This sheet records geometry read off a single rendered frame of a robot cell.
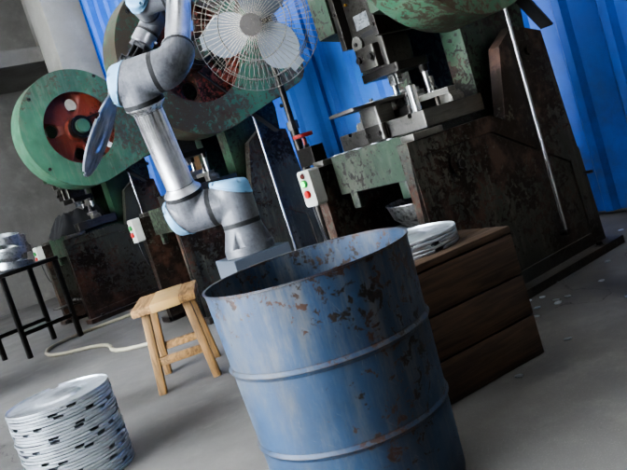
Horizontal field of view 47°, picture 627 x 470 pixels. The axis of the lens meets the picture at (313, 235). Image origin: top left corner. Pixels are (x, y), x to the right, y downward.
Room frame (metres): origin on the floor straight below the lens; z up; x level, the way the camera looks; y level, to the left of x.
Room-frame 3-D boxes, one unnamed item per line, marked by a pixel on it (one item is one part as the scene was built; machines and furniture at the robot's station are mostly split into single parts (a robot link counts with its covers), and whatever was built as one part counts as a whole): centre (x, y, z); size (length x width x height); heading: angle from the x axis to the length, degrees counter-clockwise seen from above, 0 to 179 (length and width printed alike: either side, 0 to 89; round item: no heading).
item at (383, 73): (2.64, -0.46, 0.86); 0.20 x 0.16 x 0.05; 35
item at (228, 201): (2.18, 0.20, 0.62); 0.13 x 0.12 x 0.14; 82
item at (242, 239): (2.17, 0.19, 0.50); 0.15 x 0.15 x 0.10
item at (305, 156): (2.76, -0.08, 0.62); 0.10 x 0.06 x 0.20; 35
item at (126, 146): (5.67, 1.32, 0.87); 1.53 x 0.99 x 1.74; 128
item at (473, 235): (1.91, -0.22, 0.18); 0.40 x 0.38 x 0.35; 118
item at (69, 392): (2.02, 0.83, 0.24); 0.29 x 0.29 x 0.01
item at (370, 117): (2.54, -0.31, 0.72); 0.25 x 0.14 x 0.14; 125
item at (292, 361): (1.42, 0.03, 0.24); 0.42 x 0.42 x 0.48
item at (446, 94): (2.50, -0.55, 0.76); 0.17 x 0.06 x 0.10; 35
